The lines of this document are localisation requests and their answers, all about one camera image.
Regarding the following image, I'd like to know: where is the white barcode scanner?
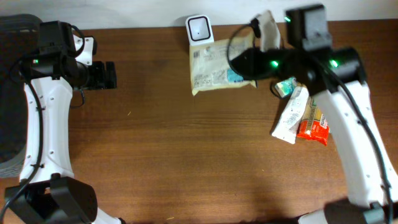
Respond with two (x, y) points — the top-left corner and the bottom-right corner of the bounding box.
(185, 15), (214, 46)

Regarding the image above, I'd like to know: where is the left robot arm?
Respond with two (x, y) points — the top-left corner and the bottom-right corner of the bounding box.
(4, 21), (123, 223)

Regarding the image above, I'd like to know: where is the grey plastic mesh basket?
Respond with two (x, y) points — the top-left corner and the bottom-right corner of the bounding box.
(1, 14), (42, 179)

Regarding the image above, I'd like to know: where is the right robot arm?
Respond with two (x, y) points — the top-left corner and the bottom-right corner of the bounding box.
(227, 4), (397, 223)

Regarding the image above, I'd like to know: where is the Kleenex tissue pack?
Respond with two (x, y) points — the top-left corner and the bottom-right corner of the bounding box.
(274, 77), (297, 98)

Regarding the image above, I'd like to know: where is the cream snack bag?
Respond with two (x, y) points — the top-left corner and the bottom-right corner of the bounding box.
(189, 33), (257, 95)

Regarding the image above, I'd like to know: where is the white tube with bamboo print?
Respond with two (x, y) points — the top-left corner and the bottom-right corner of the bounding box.
(271, 86), (309, 144)

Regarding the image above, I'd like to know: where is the orange spaghetti packet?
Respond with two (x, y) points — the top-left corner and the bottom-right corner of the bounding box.
(297, 96), (330, 146)

